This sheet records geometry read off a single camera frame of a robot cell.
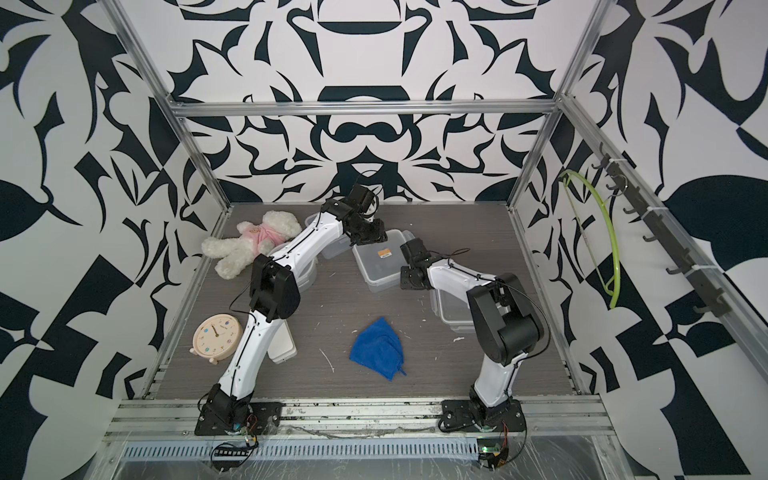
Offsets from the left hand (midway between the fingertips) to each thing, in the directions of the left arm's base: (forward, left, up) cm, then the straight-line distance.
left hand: (382, 233), depth 98 cm
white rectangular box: (-33, +28, -6) cm, 44 cm away
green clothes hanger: (-29, -51, +14) cm, 60 cm away
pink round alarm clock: (-29, +48, -9) cm, 56 cm away
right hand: (-11, -9, -8) cm, 16 cm away
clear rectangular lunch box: (-7, +1, -5) cm, 9 cm away
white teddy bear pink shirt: (+1, +42, -2) cm, 42 cm away
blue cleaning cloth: (-34, +2, -7) cm, 35 cm away
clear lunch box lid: (-23, -20, -10) cm, 32 cm away
